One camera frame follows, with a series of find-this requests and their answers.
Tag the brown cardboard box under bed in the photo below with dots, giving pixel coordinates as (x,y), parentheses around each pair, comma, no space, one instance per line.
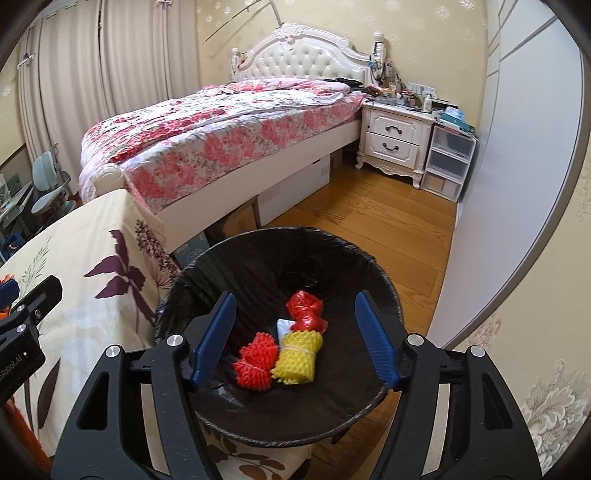
(243,219)

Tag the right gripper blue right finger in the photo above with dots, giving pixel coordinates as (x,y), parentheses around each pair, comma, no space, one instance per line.
(381,350)

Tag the yellow foam fruit net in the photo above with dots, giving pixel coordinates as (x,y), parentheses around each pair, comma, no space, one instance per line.
(296,362)

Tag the red crumpled plastic wrapper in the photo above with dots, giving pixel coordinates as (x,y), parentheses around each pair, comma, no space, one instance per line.
(306,310)

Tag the pale blue desk chair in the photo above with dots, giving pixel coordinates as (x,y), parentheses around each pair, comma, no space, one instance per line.
(52,182)

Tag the teal box under bed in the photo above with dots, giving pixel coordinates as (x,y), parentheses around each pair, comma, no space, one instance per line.
(190,250)

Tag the clear plastic drawer unit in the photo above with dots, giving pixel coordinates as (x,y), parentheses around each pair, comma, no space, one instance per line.
(449,159)

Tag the grey study desk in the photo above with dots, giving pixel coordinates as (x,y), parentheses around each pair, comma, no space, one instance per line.
(12,214)

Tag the beige curtains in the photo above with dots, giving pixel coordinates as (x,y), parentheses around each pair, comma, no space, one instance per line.
(81,62)

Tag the white two-drawer nightstand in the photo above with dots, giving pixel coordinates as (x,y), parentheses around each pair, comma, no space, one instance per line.
(394,140)

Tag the white cardboard box under bed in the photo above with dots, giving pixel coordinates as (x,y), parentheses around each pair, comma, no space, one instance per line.
(288,193)

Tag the white bed with floral quilt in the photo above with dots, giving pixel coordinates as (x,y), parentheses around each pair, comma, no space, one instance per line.
(292,101)

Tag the black lined trash bin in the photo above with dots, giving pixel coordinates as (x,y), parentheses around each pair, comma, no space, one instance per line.
(263,269)

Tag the red foam fruit net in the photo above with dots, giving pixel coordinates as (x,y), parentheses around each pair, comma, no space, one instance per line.
(255,362)

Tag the beige floral bedspread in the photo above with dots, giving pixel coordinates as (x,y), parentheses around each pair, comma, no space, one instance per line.
(110,260)

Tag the white crumpled paper scrap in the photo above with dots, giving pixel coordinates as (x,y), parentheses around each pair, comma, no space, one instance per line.
(283,327)

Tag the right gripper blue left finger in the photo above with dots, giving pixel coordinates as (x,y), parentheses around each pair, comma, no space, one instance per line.
(212,339)

